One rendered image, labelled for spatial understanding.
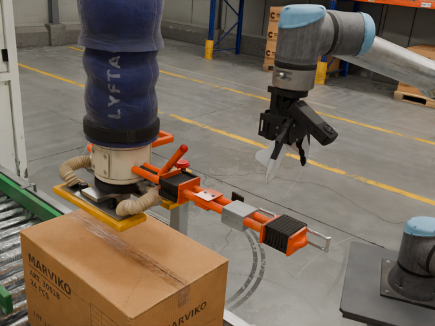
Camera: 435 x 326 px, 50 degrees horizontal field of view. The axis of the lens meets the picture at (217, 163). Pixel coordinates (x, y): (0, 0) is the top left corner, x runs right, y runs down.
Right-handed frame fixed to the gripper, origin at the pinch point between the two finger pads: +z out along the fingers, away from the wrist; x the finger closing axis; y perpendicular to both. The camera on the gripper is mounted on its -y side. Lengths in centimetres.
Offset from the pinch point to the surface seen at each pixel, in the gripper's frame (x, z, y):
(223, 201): -0.2, 14.0, 18.6
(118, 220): 14, 25, 44
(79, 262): 19, 44, 58
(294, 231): 1.4, 12.1, -4.4
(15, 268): 9, 86, 124
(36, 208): -19, 79, 156
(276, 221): 0.7, 12.1, 1.0
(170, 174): 1.4, 12.3, 37.0
